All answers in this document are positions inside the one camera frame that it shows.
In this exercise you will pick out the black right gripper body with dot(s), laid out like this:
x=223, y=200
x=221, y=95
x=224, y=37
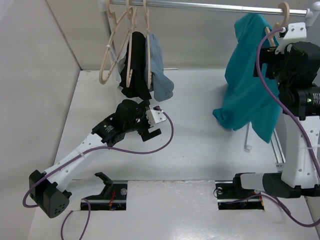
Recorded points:
x=276, y=69

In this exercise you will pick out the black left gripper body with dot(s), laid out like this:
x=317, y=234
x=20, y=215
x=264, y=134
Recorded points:
x=140, y=123

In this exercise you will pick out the teal t shirt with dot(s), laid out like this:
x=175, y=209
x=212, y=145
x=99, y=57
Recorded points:
x=245, y=99

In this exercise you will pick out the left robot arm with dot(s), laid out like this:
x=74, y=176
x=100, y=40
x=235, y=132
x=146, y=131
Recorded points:
x=48, y=189

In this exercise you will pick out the black hanging shirt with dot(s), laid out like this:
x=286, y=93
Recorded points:
x=138, y=86

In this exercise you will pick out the light blue hanging shirt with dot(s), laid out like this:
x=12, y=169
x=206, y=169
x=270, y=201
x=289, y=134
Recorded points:
x=161, y=85

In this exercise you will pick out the beige hanger with blue shirt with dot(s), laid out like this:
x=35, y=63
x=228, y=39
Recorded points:
x=148, y=42

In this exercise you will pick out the empty beige wooden hanger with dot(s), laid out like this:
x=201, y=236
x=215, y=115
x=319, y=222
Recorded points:
x=103, y=80

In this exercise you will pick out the beige hanger with black shirt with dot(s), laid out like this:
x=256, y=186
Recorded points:
x=132, y=14

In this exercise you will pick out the metal clothes rack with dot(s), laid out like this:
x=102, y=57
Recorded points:
x=277, y=18

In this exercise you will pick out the white sheer hanging garment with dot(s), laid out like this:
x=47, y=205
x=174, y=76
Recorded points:
x=115, y=74

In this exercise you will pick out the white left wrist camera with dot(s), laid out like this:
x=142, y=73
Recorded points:
x=155, y=117

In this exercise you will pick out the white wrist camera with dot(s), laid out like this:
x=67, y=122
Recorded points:
x=155, y=117
x=296, y=32

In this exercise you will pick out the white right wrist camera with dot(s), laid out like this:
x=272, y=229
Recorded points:
x=296, y=32

